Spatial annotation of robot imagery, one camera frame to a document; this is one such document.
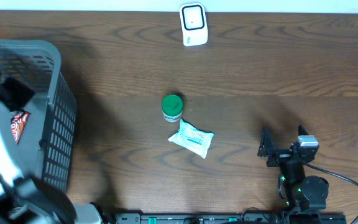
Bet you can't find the red chocolate bar wrapper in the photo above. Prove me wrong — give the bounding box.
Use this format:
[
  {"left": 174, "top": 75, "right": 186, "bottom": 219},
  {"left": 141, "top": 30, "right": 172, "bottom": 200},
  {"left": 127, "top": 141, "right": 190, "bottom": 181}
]
[{"left": 11, "top": 111, "right": 30, "bottom": 144}]

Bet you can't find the grey plastic basket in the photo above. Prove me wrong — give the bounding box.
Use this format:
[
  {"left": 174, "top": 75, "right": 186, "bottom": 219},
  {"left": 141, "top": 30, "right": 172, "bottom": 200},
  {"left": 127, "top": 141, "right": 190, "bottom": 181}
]
[{"left": 0, "top": 40, "right": 77, "bottom": 195}]

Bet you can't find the white teal wipes pack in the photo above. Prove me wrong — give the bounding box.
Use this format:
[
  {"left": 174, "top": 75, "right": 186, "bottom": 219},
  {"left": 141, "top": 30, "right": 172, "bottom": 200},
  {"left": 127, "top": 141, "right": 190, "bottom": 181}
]
[{"left": 168, "top": 119, "right": 214, "bottom": 159}]

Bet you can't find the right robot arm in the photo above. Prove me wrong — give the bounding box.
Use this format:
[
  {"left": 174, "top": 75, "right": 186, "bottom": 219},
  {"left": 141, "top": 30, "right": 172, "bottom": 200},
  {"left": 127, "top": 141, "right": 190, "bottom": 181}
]
[{"left": 257, "top": 125, "right": 329, "bottom": 223}]

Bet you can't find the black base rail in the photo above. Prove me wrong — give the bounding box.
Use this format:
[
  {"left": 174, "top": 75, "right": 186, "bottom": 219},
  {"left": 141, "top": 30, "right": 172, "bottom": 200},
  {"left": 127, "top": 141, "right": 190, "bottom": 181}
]
[{"left": 113, "top": 212, "right": 347, "bottom": 224}]

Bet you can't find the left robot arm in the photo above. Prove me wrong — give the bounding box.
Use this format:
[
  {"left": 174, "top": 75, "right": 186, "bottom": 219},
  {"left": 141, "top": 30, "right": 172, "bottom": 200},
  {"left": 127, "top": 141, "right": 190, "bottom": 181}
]
[{"left": 0, "top": 49, "right": 106, "bottom": 223}]

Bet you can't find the green lid jar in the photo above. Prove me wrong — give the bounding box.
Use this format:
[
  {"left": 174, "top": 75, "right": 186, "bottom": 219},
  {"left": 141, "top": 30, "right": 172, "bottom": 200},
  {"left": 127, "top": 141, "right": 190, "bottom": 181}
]
[{"left": 161, "top": 95, "right": 183, "bottom": 123}]

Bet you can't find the white barcode scanner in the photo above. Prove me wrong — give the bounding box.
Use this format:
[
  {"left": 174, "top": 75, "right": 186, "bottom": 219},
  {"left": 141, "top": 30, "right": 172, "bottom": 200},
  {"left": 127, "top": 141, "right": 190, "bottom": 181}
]
[{"left": 179, "top": 3, "right": 208, "bottom": 47}]

